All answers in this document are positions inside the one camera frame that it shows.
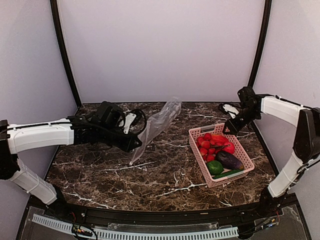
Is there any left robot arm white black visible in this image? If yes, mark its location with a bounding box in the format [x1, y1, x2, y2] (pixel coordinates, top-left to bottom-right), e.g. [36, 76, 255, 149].
[0, 115, 142, 218]

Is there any left black frame post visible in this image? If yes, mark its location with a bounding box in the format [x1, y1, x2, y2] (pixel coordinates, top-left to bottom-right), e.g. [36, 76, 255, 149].
[49, 0, 82, 109]

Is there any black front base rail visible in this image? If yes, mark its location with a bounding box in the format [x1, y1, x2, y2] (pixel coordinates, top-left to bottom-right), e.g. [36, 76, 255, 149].
[17, 194, 311, 240]

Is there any black frame post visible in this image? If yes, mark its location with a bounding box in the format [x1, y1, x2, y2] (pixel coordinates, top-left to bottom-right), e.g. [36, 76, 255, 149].
[247, 0, 272, 88]
[49, 0, 82, 109]

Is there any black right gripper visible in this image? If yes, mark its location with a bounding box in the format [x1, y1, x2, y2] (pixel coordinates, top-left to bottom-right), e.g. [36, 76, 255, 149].
[223, 106, 261, 134]

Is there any green lime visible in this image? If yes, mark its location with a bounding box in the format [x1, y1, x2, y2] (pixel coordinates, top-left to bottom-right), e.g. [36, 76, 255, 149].
[206, 160, 224, 176]

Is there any green cucumber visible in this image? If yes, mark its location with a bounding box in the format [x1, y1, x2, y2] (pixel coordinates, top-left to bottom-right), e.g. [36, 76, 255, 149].
[212, 169, 244, 180]

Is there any white slotted cable duct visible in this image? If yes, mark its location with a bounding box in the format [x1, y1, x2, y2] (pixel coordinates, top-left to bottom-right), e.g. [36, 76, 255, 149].
[32, 214, 239, 240]

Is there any red lychee bunch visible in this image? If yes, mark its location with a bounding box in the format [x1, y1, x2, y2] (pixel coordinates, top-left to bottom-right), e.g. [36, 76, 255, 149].
[195, 133, 223, 162]

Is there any pink perforated plastic basket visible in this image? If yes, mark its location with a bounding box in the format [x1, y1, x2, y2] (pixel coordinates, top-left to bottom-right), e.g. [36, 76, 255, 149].
[188, 123, 255, 188]

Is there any clear zip top bag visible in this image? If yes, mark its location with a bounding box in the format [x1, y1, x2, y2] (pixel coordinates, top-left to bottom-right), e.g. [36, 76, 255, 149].
[128, 97, 182, 166]

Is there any red orange mango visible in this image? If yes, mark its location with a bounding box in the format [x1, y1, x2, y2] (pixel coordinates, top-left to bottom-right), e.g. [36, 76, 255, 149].
[210, 134, 229, 146]

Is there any purple eggplant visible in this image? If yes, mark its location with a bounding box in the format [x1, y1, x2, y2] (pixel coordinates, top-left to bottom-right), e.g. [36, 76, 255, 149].
[215, 151, 244, 170]

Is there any right black frame post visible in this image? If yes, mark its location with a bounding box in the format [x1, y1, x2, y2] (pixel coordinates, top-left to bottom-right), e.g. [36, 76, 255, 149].
[247, 0, 272, 88]

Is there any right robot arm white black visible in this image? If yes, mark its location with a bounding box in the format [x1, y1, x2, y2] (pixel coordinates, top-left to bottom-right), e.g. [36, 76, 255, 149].
[219, 86, 320, 217]

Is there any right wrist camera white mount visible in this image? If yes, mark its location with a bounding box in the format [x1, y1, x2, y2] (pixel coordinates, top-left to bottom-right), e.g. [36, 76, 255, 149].
[218, 103, 240, 119]

